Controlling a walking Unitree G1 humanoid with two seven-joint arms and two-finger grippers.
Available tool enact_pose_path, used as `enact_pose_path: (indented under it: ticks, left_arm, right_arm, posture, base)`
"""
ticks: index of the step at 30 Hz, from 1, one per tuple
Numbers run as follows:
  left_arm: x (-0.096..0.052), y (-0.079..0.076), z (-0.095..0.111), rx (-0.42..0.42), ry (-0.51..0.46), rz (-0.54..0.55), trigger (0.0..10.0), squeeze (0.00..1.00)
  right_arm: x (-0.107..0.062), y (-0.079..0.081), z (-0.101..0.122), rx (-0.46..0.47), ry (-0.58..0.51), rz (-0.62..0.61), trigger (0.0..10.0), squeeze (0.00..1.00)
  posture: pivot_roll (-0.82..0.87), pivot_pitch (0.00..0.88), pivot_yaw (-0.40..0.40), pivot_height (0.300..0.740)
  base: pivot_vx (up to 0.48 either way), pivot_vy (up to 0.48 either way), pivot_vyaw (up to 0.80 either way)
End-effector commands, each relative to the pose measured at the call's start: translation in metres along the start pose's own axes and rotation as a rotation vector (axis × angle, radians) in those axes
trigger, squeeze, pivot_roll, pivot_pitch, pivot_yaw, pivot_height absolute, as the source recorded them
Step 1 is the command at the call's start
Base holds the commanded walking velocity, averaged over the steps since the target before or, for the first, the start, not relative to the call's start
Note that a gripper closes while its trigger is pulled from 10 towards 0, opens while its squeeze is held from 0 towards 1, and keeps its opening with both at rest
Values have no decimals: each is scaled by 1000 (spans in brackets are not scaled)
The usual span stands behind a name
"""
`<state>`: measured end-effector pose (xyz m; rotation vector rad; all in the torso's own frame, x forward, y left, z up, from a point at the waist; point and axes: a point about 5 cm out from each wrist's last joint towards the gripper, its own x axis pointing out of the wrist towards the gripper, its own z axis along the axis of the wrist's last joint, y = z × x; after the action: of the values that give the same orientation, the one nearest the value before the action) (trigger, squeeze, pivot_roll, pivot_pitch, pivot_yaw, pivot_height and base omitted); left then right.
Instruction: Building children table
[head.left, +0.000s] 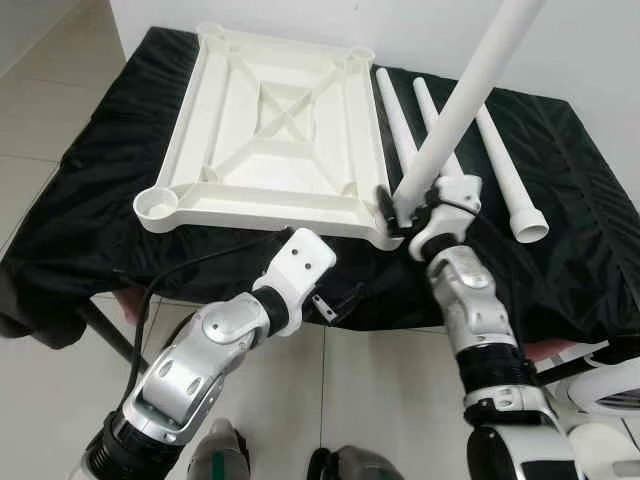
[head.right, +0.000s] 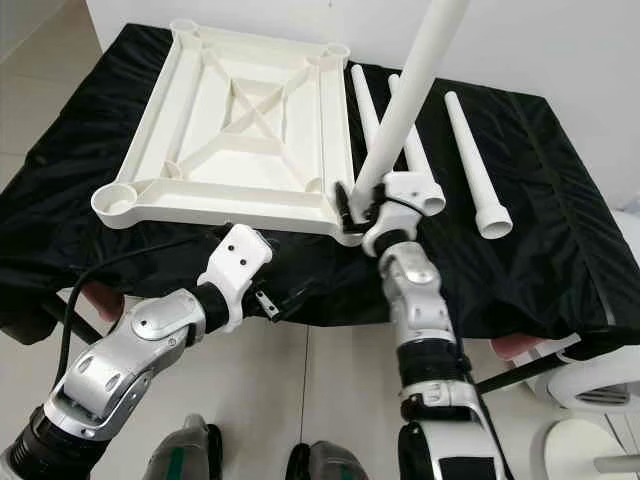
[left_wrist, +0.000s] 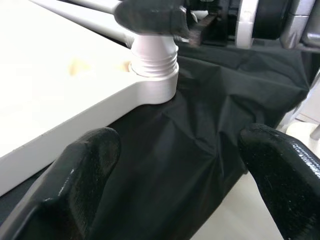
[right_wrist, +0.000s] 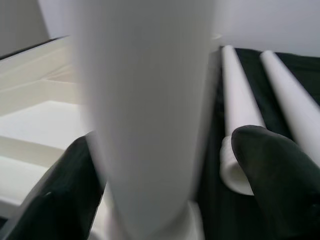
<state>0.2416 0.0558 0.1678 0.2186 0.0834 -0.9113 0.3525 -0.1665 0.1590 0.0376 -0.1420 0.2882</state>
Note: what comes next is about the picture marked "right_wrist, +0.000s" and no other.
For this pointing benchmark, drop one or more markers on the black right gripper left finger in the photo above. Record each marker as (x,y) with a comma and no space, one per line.
(55,200)

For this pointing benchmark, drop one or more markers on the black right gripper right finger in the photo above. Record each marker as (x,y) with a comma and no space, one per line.
(282,185)

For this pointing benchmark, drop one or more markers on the black cloth table cover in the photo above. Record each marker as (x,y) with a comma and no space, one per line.
(217,220)

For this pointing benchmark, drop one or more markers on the white plastic children table top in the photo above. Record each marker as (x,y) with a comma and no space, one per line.
(37,112)

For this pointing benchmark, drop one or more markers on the white tapered plastic table leg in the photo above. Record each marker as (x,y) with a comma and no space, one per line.
(237,95)
(287,95)
(150,100)

